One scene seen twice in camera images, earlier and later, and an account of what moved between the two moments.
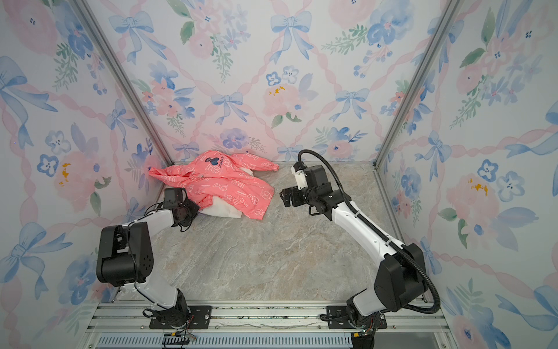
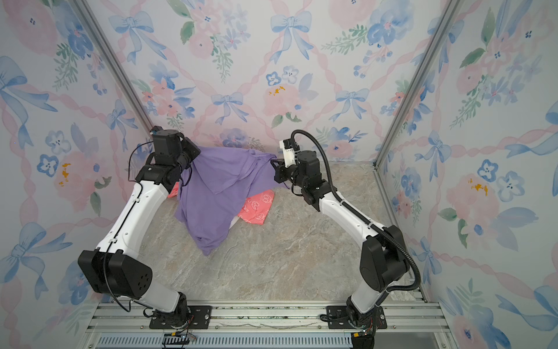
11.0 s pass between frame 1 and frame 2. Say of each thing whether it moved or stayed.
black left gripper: moved
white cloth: moved
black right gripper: moved
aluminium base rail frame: stayed
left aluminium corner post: stayed
